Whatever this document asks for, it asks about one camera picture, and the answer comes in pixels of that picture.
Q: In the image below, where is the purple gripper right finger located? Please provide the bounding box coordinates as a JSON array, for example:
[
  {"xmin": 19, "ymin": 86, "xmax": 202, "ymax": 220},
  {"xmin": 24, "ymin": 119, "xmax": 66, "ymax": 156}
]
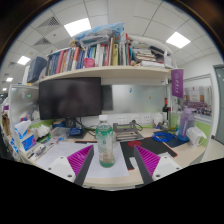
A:
[{"xmin": 133, "ymin": 144, "xmax": 183, "ymax": 185}]

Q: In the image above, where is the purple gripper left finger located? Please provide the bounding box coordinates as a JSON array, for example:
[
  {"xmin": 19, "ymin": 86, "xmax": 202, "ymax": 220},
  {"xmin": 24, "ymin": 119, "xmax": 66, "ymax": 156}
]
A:
[{"xmin": 46, "ymin": 144, "xmax": 95, "ymax": 187}]

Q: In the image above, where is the green plastic water bottle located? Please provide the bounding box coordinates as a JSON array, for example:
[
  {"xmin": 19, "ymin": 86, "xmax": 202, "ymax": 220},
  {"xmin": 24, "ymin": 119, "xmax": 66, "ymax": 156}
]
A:
[{"xmin": 96, "ymin": 115, "xmax": 115, "ymax": 168}]

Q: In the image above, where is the purple water bottle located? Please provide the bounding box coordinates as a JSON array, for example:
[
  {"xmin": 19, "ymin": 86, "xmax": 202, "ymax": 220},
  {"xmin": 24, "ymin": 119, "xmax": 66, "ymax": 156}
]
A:
[{"xmin": 178, "ymin": 106, "xmax": 195, "ymax": 142}]

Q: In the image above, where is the black desk mat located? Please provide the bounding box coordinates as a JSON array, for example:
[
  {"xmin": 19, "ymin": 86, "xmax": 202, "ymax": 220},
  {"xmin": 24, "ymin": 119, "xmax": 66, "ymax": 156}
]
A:
[{"xmin": 120, "ymin": 137, "xmax": 177, "ymax": 170}]

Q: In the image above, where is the red round coaster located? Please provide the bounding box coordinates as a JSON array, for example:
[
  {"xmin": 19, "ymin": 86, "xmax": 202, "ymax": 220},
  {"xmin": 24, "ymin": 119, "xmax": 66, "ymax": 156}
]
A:
[{"xmin": 128, "ymin": 140, "xmax": 142, "ymax": 147}]

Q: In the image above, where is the white paper sheet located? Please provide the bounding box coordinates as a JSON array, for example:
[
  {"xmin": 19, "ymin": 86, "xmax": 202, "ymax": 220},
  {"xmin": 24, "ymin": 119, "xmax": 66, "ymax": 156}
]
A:
[{"xmin": 84, "ymin": 141, "xmax": 130, "ymax": 179}]

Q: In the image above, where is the grey metal stand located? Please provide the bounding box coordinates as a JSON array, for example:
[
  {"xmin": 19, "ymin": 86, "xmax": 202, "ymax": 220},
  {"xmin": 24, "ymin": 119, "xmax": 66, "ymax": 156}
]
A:
[{"xmin": 113, "ymin": 122, "xmax": 143, "ymax": 142}]

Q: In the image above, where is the white electric kettle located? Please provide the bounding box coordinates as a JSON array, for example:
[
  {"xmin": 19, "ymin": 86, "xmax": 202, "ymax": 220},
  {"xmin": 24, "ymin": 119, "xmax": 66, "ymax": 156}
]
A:
[{"xmin": 186, "ymin": 126, "xmax": 207, "ymax": 148}]

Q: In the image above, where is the dark wine bottle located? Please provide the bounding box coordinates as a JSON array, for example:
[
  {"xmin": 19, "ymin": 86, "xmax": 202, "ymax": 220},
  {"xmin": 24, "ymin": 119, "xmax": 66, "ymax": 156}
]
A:
[{"xmin": 162, "ymin": 98, "xmax": 169, "ymax": 122}]

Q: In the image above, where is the tissue box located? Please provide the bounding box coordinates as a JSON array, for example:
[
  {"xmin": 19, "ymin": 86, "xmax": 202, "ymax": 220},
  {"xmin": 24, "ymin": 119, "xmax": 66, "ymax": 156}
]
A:
[{"xmin": 15, "ymin": 120, "xmax": 36, "ymax": 152}]

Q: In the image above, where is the black computer monitor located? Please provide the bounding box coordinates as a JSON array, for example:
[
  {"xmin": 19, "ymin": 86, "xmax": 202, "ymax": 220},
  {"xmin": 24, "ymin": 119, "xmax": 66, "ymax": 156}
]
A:
[{"xmin": 39, "ymin": 77, "xmax": 101, "ymax": 120}]

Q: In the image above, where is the purple hanging banner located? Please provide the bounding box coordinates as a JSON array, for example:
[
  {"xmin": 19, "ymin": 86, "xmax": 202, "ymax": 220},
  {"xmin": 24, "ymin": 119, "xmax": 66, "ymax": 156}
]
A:
[{"xmin": 171, "ymin": 69, "xmax": 184, "ymax": 98}]

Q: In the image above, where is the stack of books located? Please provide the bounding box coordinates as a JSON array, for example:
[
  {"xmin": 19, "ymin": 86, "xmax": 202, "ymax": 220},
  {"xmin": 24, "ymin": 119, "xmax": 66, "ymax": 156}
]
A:
[{"xmin": 130, "ymin": 42, "xmax": 165, "ymax": 67}]

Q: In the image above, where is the dark blue box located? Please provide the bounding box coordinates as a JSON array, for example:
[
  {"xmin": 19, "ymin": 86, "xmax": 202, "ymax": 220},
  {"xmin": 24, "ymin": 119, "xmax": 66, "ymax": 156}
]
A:
[{"xmin": 27, "ymin": 56, "xmax": 47, "ymax": 83}]

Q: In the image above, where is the row of books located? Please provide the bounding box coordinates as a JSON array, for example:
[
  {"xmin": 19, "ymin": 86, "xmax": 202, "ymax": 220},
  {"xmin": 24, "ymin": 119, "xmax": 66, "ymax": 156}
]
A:
[{"xmin": 45, "ymin": 32, "xmax": 136, "ymax": 76}]

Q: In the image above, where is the blue plastic bag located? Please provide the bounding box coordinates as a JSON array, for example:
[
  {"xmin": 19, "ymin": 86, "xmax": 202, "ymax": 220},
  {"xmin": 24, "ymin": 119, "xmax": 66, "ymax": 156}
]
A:
[{"xmin": 73, "ymin": 22, "xmax": 124, "ymax": 46}]

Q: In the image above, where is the blue coiled cable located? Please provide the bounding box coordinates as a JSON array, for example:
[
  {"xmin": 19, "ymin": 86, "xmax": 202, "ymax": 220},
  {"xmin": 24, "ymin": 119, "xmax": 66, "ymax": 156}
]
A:
[{"xmin": 152, "ymin": 131, "xmax": 176, "ymax": 144}]

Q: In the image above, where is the wall poster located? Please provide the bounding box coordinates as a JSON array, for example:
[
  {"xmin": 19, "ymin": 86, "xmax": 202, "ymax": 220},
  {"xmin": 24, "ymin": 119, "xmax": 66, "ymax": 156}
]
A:
[{"xmin": 183, "ymin": 86, "xmax": 212, "ymax": 116}]

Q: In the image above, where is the wooden wall shelf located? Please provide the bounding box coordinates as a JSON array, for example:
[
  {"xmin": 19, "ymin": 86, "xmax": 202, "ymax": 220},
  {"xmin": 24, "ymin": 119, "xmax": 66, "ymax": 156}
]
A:
[{"xmin": 40, "ymin": 66, "xmax": 171, "ymax": 85}]

